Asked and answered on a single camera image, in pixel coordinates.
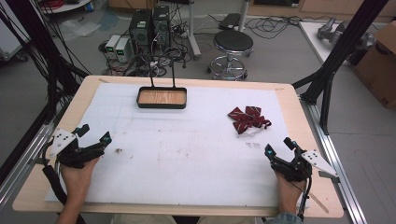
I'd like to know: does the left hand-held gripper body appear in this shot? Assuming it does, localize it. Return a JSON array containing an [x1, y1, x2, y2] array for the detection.
[[49, 128, 106, 169]]

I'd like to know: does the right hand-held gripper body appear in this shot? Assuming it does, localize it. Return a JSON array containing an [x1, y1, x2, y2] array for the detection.
[[271, 148, 339, 183]]

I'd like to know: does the dark red striped bow tie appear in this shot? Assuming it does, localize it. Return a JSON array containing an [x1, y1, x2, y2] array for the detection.
[[227, 105, 273, 138]]

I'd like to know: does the black tray rack wooden base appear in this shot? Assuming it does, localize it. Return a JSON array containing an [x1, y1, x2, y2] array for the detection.
[[134, 49, 189, 110]]

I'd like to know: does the person's right hand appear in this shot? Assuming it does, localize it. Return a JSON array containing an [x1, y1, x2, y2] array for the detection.
[[275, 172, 307, 215]]

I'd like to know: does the person's left hand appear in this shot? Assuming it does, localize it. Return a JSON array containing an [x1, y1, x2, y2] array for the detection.
[[60, 156, 101, 205]]

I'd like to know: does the thin wooden stick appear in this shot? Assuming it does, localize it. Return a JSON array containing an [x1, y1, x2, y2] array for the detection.
[[306, 190, 331, 215]]

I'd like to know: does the wooden table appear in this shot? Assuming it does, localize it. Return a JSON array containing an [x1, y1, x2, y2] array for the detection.
[[12, 74, 345, 218]]

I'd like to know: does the white foam mat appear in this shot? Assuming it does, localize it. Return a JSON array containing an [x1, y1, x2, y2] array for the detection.
[[45, 82, 310, 209]]

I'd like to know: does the white power supply unit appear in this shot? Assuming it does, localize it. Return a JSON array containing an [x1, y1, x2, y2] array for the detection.
[[114, 37, 132, 63], [105, 34, 121, 56]]

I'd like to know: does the white board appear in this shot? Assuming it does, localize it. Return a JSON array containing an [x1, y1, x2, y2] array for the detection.
[[298, 21, 359, 67]]

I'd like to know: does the grey equipment case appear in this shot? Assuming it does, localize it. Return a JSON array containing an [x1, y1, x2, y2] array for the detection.
[[0, 8, 31, 63]]

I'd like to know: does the black computer tower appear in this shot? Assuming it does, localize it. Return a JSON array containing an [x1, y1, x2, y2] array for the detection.
[[128, 8, 154, 54], [152, 5, 172, 51]]

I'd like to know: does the black round stool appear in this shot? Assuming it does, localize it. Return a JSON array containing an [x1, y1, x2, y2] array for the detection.
[[207, 30, 255, 81]]

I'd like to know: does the brown cardboard box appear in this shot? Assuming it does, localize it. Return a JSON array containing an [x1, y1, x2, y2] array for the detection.
[[352, 21, 396, 110]]

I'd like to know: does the round white table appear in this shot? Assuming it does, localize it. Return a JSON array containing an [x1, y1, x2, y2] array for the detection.
[[39, 0, 93, 15]]

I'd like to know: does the flat black box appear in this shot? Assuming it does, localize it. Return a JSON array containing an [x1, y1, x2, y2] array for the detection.
[[218, 12, 243, 32]]

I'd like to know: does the grey desk leg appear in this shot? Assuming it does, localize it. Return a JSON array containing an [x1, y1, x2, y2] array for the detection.
[[237, 0, 250, 33], [186, 0, 203, 61]]

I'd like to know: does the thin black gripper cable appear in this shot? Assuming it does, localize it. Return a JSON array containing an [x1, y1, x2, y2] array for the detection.
[[297, 175, 313, 221]]

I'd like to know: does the black sleeved gripper cable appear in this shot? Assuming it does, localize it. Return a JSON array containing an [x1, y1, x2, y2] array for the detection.
[[41, 139, 87, 224]]

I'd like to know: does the aluminium rail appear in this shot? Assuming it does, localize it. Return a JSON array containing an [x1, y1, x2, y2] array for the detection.
[[299, 94, 369, 224], [0, 119, 60, 210]]

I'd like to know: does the black frame with cables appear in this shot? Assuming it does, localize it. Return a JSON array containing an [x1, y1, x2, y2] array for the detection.
[[0, 0, 92, 125]]

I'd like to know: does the black metal frame strut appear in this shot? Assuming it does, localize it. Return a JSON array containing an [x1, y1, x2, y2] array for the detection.
[[291, 0, 390, 135]]

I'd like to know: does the tangle of black floor cables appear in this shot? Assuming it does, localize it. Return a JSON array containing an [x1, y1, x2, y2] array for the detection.
[[244, 14, 302, 40]]

